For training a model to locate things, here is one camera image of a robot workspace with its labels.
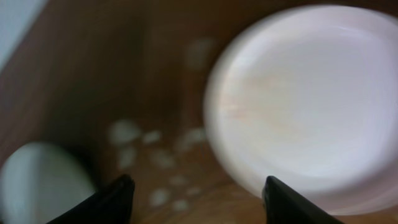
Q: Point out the white plate with sauce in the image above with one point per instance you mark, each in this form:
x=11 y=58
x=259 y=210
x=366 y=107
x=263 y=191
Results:
x=309 y=95

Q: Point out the pale blue plate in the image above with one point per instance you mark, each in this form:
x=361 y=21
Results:
x=41 y=181

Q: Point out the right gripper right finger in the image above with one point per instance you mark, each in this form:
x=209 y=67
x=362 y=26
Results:
x=284 y=205

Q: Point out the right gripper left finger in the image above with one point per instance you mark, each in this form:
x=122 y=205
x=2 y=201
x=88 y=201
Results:
x=110 y=205

